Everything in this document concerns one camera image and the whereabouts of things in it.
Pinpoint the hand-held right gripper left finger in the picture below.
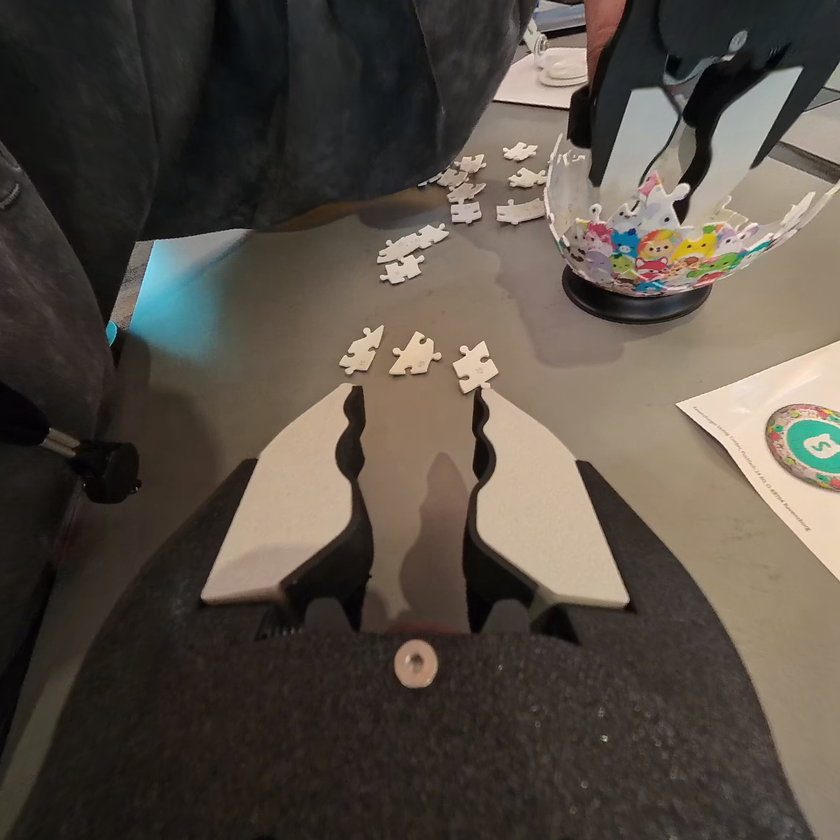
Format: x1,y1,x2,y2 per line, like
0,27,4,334
200,383,376,614

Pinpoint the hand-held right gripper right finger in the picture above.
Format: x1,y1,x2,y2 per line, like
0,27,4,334
463,386,632,619

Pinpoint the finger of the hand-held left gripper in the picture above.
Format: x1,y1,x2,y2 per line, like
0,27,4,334
678,61,807,225
607,79,686,198

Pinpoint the half-built colourful puzzle ball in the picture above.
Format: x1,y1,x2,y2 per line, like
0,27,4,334
543,134,818,298

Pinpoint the white curved jigsaw piece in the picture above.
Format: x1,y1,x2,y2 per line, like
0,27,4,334
339,325,385,376
389,331,442,379
451,341,508,395

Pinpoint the black round ball stand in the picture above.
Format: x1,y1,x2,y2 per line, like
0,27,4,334
561,266,714,324

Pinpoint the scattered pile of puzzle pieces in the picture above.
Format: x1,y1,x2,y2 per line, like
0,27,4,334
376,140,551,286

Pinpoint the person's left hand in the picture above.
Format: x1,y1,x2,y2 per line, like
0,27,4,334
584,0,632,85

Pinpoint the white round object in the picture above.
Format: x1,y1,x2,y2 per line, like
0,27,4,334
533,33,589,86

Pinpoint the black knob with metal rods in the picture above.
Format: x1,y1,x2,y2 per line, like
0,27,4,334
36,423,143,506

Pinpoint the white printed instruction leaflet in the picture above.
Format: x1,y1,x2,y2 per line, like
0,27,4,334
676,340,840,585

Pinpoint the person's dark grey sweatshirt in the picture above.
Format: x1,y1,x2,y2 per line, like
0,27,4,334
0,0,542,742

